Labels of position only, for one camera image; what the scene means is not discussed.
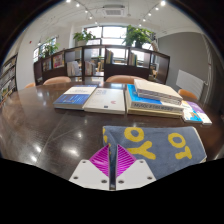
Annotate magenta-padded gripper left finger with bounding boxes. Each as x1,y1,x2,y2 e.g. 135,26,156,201
68,143,111,192

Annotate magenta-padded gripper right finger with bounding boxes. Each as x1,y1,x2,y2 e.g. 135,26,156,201
114,143,157,192

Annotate grey towel with yellow letters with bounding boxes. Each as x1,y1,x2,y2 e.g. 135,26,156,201
101,125,208,183

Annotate large blue cover book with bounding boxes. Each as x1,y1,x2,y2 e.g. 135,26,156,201
124,83,185,119

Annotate white cover book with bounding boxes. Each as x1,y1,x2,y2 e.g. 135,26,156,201
82,87,127,116

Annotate colourful white booklet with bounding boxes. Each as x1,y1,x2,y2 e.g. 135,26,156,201
181,99,204,125

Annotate thick white book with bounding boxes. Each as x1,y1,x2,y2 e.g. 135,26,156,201
133,78,184,106

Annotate purple white booklet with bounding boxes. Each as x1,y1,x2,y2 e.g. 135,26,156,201
188,100,213,126

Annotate orange chairs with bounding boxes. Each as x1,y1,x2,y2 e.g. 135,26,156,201
24,74,199,101

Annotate dark open shelf unit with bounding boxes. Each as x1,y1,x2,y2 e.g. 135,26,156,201
33,44,171,86

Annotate small green potted plant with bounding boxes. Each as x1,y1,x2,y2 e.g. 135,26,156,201
39,41,61,58

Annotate large green potted plant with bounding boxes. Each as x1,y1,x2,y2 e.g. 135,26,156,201
122,24,156,49

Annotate ceiling air conditioner unit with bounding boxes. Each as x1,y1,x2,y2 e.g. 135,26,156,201
101,3,127,18

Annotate ceiling spot lights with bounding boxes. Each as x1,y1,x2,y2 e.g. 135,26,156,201
64,0,168,24

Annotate large white wall radiator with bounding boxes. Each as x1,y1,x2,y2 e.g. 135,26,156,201
175,69,205,99

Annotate wall bookshelf unit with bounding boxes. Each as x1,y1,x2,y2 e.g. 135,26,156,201
0,53,19,104

